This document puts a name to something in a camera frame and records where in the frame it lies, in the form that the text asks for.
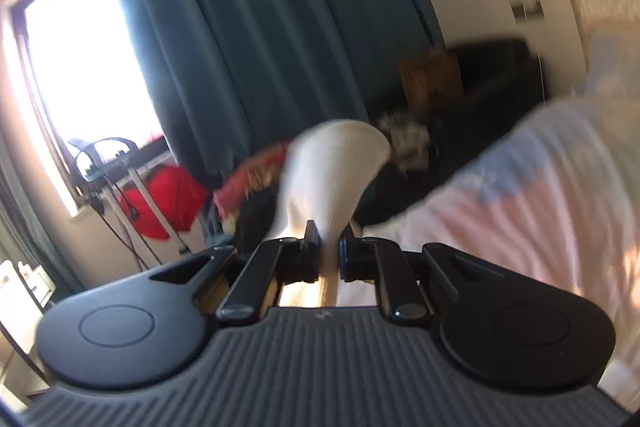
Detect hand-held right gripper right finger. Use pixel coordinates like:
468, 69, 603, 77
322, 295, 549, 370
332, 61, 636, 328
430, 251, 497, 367
338, 237, 475, 321

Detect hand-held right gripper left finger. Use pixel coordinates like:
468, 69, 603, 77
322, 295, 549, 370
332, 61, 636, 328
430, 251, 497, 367
150, 220, 321, 322

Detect white sock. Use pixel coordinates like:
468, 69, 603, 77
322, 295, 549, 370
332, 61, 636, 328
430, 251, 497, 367
264, 119, 392, 242

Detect red patterned cloth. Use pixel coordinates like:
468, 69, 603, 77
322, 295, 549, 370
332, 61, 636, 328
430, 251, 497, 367
213, 142, 292, 220

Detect black and white patterned cloth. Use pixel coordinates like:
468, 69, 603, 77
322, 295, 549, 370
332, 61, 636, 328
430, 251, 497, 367
377, 111, 432, 172

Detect white metal stand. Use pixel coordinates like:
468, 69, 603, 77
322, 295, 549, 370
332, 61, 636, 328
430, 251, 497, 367
67, 137, 201, 265

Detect pink and blue bedsheet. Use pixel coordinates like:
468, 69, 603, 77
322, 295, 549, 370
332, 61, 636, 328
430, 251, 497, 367
332, 19, 640, 388

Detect brown cardboard box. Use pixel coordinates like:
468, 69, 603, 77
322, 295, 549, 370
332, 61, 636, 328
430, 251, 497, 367
397, 48, 466, 110

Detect black sofa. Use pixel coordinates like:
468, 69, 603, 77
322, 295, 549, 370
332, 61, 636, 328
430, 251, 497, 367
360, 38, 551, 225

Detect dark teal curtain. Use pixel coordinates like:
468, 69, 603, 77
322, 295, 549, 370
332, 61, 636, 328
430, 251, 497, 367
90, 0, 446, 180

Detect window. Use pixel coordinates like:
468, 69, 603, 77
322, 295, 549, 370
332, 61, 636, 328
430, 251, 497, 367
7, 0, 168, 215

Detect wall light switch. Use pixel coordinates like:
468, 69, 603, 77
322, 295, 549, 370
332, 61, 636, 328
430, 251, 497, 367
510, 0, 545, 22

